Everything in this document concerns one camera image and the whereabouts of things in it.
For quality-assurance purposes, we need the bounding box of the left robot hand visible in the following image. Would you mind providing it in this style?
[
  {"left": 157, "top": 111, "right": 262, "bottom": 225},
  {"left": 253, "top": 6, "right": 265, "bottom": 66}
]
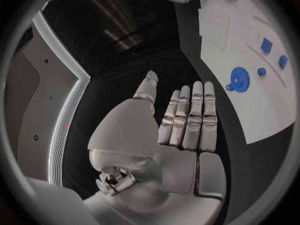
[{"left": 82, "top": 70, "right": 232, "bottom": 225}]

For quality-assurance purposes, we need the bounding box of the blue gear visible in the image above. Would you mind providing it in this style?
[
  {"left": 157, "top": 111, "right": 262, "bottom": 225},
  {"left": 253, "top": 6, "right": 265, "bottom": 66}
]
[{"left": 225, "top": 66, "right": 251, "bottom": 94}]

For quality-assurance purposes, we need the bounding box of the white task board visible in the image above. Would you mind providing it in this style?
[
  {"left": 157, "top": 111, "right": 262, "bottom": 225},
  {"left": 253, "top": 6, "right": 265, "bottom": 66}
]
[{"left": 197, "top": 0, "right": 298, "bottom": 145}]

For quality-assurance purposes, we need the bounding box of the blue plug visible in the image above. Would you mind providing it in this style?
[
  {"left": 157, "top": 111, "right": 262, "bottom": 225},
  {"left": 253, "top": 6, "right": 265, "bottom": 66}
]
[
  {"left": 260, "top": 37, "right": 274, "bottom": 54},
  {"left": 278, "top": 54, "right": 289, "bottom": 70}
]

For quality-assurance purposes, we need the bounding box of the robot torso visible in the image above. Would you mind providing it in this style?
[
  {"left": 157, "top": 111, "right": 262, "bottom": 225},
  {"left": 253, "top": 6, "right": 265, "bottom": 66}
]
[{"left": 4, "top": 11, "right": 92, "bottom": 188}]

